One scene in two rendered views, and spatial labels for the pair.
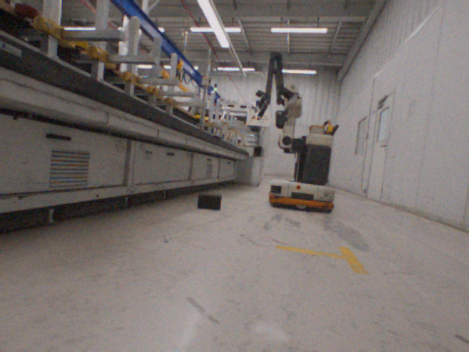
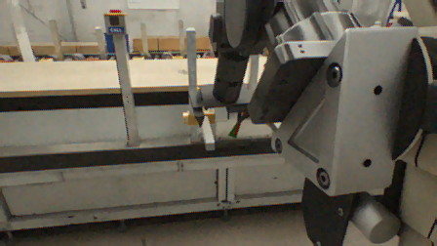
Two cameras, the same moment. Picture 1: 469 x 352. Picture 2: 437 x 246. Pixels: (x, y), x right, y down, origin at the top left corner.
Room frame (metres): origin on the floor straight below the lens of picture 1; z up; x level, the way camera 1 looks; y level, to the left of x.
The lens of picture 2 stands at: (2.70, -0.66, 1.24)
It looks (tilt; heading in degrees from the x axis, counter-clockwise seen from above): 24 degrees down; 71
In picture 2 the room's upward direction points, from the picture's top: straight up
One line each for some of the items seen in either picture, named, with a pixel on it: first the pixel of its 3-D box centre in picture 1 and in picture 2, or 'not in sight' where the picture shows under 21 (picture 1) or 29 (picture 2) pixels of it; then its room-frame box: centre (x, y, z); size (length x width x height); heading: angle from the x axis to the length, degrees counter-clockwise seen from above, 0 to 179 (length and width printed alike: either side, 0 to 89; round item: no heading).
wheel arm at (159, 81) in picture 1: (141, 81); not in sight; (1.50, 0.58, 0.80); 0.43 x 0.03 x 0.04; 79
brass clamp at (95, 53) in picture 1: (101, 57); not in sight; (1.25, 0.68, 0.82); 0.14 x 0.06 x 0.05; 169
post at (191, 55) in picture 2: (210, 113); (192, 90); (2.94, 0.35, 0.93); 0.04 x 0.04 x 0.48; 79
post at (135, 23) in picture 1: (131, 62); not in sight; (1.47, 0.64, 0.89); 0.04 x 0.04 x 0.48; 79
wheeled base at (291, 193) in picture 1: (298, 193); not in sight; (3.05, -0.72, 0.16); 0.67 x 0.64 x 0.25; 84
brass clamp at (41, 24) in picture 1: (55, 33); not in sight; (1.00, 0.73, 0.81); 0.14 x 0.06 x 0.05; 169
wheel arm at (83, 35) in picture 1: (70, 35); not in sight; (1.01, 0.68, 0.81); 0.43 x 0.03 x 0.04; 79
